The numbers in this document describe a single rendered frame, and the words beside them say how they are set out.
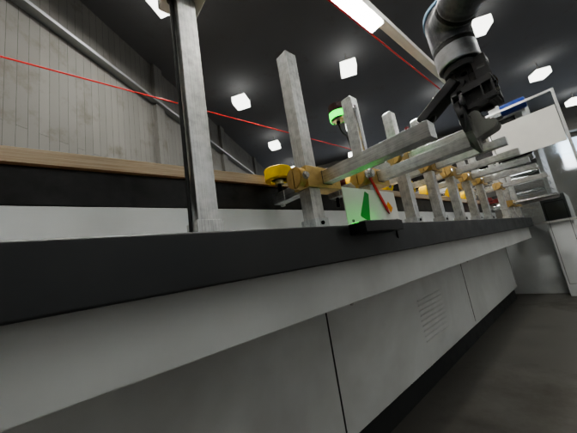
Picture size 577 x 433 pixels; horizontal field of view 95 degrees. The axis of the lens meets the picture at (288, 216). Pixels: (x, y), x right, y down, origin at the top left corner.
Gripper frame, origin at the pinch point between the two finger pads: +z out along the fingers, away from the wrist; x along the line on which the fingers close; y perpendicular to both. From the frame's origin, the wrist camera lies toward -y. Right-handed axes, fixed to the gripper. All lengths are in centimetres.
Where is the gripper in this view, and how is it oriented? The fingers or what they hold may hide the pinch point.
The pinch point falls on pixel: (475, 149)
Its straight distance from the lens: 76.7
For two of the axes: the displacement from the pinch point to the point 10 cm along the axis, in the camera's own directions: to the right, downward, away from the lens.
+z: 1.7, 9.7, -1.9
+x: 7.6, -0.1, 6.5
